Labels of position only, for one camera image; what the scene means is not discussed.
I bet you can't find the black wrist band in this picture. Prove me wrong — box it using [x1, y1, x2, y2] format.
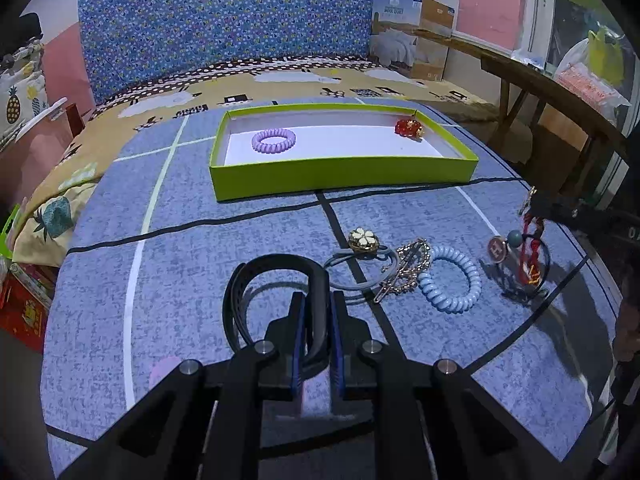
[221, 254, 330, 378]

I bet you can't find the red knotted cord charm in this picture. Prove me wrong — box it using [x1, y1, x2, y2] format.
[518, 186, 544, 286]

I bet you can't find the light blue spiral hair tie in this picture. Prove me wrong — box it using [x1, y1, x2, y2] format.
[418, 244, 484, 316]

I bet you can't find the gold chain hair clip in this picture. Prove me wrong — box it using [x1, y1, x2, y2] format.
[373, 238, 432, 304]

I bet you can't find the grey tie with gold flower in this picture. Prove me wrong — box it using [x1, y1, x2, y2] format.
[323, 228, 400, 292]

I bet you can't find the black tie with teal bead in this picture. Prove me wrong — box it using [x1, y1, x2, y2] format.
[487, 230, 551, 304]

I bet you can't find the purple spiral hair tie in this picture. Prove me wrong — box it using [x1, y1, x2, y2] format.
[250, 128, 298, 155]

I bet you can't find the red bead bracelet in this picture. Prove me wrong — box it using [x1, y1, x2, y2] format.
[394, 117, 426, 140]

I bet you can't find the person right hand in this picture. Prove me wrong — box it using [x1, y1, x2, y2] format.
[613, 273, 639, 362]

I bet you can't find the blue patterned bed mat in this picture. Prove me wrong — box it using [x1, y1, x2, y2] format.
[41, 102, 620, 479]

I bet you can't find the pink snack package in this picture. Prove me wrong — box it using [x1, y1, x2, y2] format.
[554, 62, 630, 124]

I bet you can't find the wooden side table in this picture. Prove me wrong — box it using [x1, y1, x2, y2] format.
[372, 19, 632, 201]

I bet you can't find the yellow green plastic bag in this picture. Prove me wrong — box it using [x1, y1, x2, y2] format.
[587, 27, 624, 87]

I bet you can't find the green shallow tray box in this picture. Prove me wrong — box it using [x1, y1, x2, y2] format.
[209, 102, 478, 202]

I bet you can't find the red gift box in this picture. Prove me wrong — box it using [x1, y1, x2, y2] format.
[1, 260, 58, 353]

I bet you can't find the beige cartoon bed sheet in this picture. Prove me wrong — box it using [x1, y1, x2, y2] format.
[10, 56, 498, 268]

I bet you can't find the cardboard bedding box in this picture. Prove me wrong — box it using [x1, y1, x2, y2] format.
[369, 0, 459, 81]

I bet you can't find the pink storage bin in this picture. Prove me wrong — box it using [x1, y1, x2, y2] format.
[0, 98, 73, 208]

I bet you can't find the blue floral headboard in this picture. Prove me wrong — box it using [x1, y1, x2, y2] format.
[78, 0, 373, 104]

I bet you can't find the pineapple print storage bag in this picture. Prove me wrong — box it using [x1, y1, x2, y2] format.
[0, 39, 48, 150]

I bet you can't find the black bag on top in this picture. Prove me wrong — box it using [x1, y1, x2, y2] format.
[0, 13, 43, 58]

